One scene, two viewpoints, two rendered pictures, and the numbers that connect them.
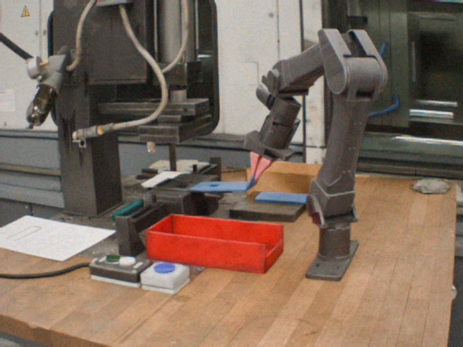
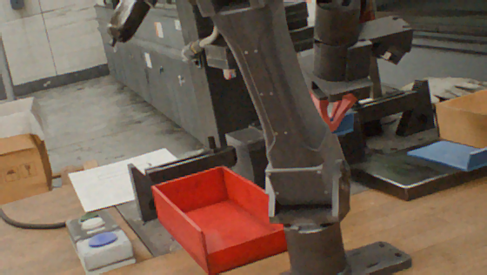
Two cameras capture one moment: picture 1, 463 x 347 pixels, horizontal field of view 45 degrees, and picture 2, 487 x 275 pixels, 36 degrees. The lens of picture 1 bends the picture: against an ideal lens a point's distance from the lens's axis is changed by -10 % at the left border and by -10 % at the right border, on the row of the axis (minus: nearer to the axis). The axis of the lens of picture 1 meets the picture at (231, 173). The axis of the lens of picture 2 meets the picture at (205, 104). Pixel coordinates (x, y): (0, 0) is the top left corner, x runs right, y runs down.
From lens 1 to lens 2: 0.94 m
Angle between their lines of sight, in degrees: 51
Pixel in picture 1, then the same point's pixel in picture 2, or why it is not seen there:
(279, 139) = (325, 66)
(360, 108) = (239, 25)
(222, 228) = (250, 195)
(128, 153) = (432, 63)
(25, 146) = not seen: hidden behind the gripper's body
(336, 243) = (294, 253)
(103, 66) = not seen: outside the picture
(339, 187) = (283, 157)
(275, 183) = (468, 128)
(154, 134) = (213, 56)
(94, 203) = (218, 140)
